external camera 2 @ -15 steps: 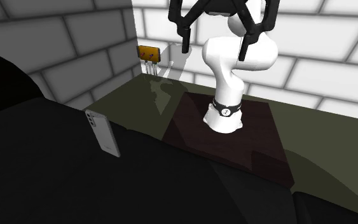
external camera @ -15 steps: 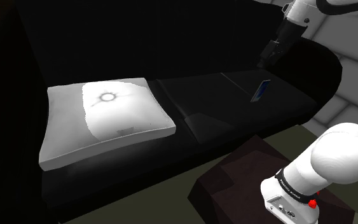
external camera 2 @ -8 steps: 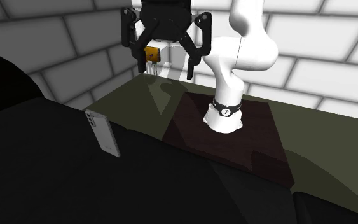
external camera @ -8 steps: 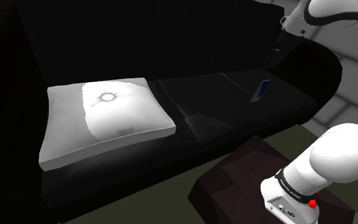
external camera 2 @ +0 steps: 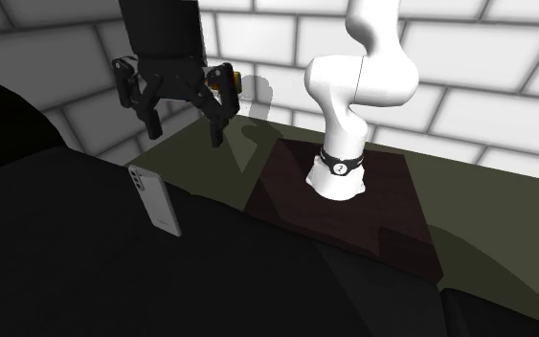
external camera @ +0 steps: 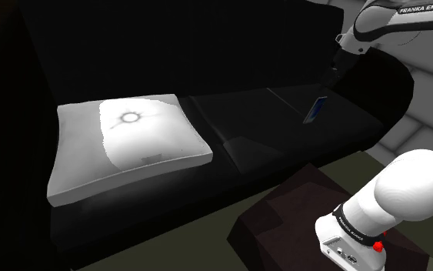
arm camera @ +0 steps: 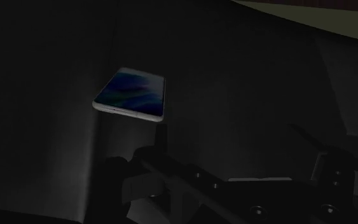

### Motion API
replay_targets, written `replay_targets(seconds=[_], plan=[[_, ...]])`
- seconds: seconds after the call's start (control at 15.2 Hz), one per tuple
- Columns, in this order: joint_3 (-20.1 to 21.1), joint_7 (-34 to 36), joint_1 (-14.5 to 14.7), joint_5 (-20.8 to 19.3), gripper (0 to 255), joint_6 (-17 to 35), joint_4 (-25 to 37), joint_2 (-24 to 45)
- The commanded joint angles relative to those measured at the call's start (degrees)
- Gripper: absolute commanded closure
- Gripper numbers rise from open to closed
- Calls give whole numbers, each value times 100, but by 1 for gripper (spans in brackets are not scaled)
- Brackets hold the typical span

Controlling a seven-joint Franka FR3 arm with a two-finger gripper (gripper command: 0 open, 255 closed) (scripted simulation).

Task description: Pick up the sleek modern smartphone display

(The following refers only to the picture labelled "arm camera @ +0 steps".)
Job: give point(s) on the silver phone with blue screen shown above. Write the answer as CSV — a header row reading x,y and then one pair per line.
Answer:
x,y
133,93

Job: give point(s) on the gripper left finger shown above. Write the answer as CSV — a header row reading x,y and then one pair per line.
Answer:
x,y
166,173

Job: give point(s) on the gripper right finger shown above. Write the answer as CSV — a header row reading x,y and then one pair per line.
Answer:
x,y
336,173

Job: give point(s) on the dark grey sofa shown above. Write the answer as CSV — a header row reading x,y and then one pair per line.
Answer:
x,y
243,93

